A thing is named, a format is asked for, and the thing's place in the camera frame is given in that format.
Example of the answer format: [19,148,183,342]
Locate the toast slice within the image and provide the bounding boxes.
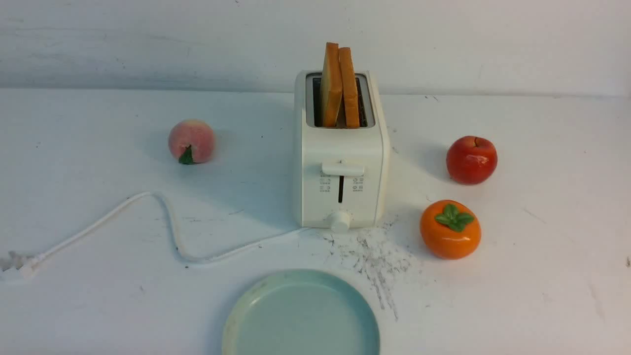
[320,42,343,128]
[339,47,360,129]

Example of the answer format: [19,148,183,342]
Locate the white two-slot toaster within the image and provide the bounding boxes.
[291,71,390,232]

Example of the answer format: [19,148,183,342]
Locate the pink peach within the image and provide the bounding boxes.
[168,120,216,165]

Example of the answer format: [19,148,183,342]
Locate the light blue round plate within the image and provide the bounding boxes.
[221,268,382,355]

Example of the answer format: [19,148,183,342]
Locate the orange persimmon with green leaf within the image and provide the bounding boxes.
[419,200,482,260]

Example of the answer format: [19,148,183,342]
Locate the red apple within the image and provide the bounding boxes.
[446,136,498,185]

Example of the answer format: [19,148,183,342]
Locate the white toaster power cord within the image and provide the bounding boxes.
[0,191,310,284]

